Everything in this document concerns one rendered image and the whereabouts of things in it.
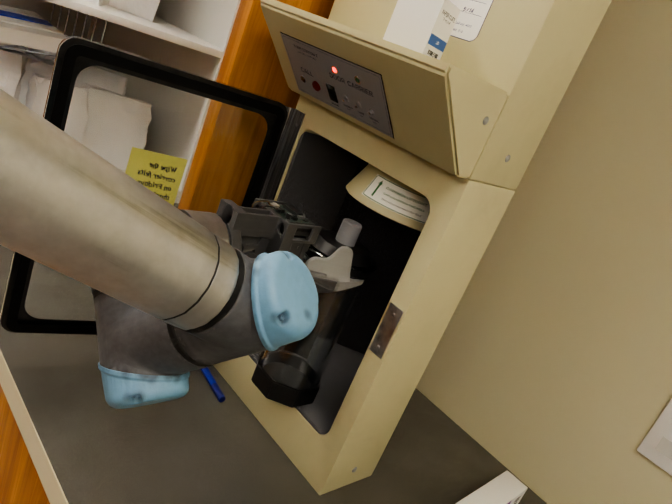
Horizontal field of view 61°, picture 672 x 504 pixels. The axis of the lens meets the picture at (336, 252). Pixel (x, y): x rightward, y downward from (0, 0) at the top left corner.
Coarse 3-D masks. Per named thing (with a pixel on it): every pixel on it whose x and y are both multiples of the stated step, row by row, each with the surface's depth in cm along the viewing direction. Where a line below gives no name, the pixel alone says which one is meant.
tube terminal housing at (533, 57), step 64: (384, 0) 73; (512, 0) 60; (576, 0) 60; (512, 64) 60; (576, 64) 66; (320, 128) 80; (512, 128) 64; (448, 192) 65; (512, 192) 71; (448, 256) 68; (448, 320) 77; (384, 384) 74; (320, 448) 78; (384, 448) 84
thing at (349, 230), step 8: (344, 224) 75; (352, 224) 75; (360, 224) 77; (320, 232) 77; (328, 232) 78; (336, 232) 80; (344, 232) 75; (352, 232) 75; (320, 240) 75; (328, 240) 75; (336, 240) 76; (344, 240) 76; (352, 240) 76; (320, 248) 74; (328, 248) 74; (336, 248) 74; (352, 248) 76; (360, 248) 77; (328, 256) 73; (360, 256) 75; (368, 256) 76; (352, 264) 74; (360, 264) 74; (368, 264) 76
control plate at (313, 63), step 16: (288, 48) 73; (304, 48) 70; (304, 64) 72; (320, 64) 69; (336, 64) 66; (352, 64) 64; (320, 80) 72; (336, 80) 69; (352, 80) 66; (368, 80) 63; (320, 96) 75; (352, 96) 68; (368, 96) 65; (384, 96) 62; (352, 112) 70; (384, 112) 65; (384, 128) 67
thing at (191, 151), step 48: (48, 96) 66; (96, 96) 68; (144, 96) 71; (192, 96) 74; (96, 144) 71; (144, 144) 74; (192, 144) 77; (240, 144) 81; (192, 192) 80; (240, 192) 84; (48, 288) 76
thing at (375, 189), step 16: (368, 176) 77; (384, 176) 76; (352, 192) 78; (368, 192) 76; (384, 192) 75; (400, 192) 74; (416, 192) 74; (384, 208) 74; (400, 208) 74; (416, 208) 74; (416, 224) 74
